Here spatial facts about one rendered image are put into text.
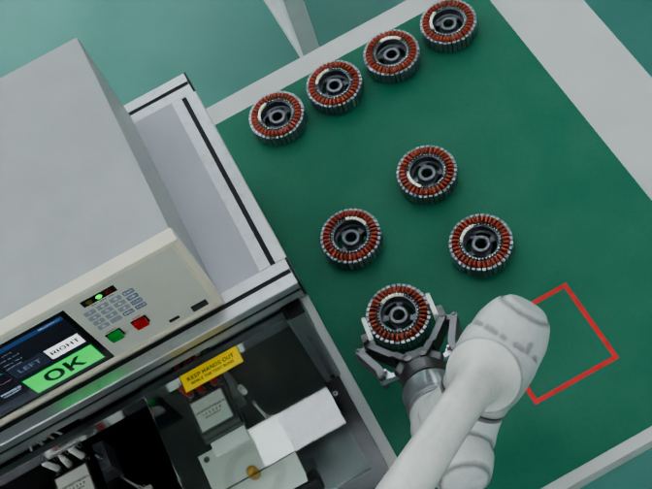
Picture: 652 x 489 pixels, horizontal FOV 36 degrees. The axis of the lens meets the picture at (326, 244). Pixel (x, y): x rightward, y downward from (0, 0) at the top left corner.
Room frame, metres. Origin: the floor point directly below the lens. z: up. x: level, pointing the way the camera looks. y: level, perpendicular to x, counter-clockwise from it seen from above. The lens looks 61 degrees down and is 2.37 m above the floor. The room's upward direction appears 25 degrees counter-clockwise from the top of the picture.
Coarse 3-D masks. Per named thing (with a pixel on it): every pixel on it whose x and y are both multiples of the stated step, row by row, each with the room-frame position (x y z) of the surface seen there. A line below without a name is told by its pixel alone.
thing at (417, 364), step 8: (408, 352) 0.60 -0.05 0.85; (416, 352) 0.59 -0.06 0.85; (432, 352) 0.58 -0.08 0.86; (440, 352) 0.57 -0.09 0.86; (416, 360) 0.56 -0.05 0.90; (424, 360) 0.56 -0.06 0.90; (432, 360) 0.55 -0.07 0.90; (440, 360) 0.56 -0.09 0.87; (400, 368) 0.58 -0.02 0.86; (408, 368) 0.56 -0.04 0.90; (416, 368) 0.55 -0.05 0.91; (424, 368) 0.54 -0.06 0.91; (432, 368) 0.54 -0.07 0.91; (440, 368) 0.53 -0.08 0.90; (400, 376) 0.56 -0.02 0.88; (408, 376) 0.54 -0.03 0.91
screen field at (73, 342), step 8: (72, 336) 0.67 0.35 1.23; (80, 336) 0.67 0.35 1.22; (56, 344) 0.67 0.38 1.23; (64, 344) 0.67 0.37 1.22; (72, 344) 0.67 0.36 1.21; (48, 352) 0.66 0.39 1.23; (56, 352) 0.67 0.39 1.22; (64, 352) 0.67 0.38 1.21; (32, 360) 0.66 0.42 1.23; (40, 360) 0.66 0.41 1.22; (48, 360) 0.66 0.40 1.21; (16, 368) 0.66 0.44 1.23; (24, 368) 0.66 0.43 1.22; (32, 368) 0.66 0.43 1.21; (16, 376) 0.66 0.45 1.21
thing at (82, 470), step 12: (60, 432) 0.71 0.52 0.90; (84, 444) 0.67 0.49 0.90; (72, 456) 0.66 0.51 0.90; (96, 456) 0.67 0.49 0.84; (72, 468) 0.63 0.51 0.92; (84, 468) 0.62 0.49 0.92; (96, 468) 0.63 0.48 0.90; (60, 480) 0.62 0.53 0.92; (72, 480) 0.61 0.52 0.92; (84, 480) 0.60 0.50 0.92; (96, 480) 0.60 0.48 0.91
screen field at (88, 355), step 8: (80, 352) 0.67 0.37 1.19; (88, 352) 0.67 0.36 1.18; (96, 352) 0.67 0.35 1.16; (64, 360) 0.67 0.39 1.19; (72, 360) 0.67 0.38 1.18; (80, 360) 0.67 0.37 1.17; (88, 360) 0.67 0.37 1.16; (96, 360) 0.67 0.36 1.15; (48, 368) 0.66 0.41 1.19; (56, 368) 0.66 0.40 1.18; (64, 368) 0.66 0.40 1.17; (72, 368) 0.66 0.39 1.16; (80, 368) 0.67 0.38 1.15; (32, 376) 0.66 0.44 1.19; (40, 376) 0.66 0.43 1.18; (48, 376) 0.66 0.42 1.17; (56, 376) 0.66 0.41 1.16; (64, 376) 0.66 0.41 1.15; (32, 384) 0.66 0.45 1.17; (40, 384) 0.66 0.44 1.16; (48, 384) 0.66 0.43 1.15
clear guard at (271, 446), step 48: (240, 336) 0.65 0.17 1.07; (288, 336) 0.62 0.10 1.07; (144, 384) 0.64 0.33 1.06; (240, 384) 0.58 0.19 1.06; (288, 384) 0.55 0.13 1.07; (192, 432) 0.54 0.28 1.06; (240, 432) 0.51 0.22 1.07; (288, 432) 0.48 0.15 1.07; (336, 432) 0.46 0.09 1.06; (192, 480) 0.48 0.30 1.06; (240, 480) 0.45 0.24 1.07; (288, 480) 0.43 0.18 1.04; (336, 480) 0.41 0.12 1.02
